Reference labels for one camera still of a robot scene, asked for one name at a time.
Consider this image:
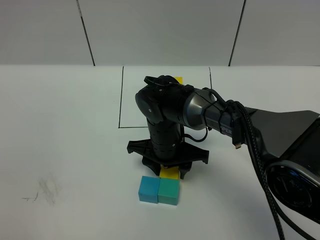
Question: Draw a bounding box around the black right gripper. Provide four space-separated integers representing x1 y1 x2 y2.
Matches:
127 122 209 180

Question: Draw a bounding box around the green cube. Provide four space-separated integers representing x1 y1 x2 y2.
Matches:
158 178 180 206

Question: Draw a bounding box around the blue cube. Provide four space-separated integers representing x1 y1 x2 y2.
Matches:
138 176 160 204

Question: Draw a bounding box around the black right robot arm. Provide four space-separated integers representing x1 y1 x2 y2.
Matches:
127 75 320 223

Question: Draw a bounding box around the yellow template cube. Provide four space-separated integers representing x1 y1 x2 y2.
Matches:
174 76 184 85

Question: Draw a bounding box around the white template sheet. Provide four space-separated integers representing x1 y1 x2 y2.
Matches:
119 66 211 128

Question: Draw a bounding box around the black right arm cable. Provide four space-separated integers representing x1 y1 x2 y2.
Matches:
143 74 320 240

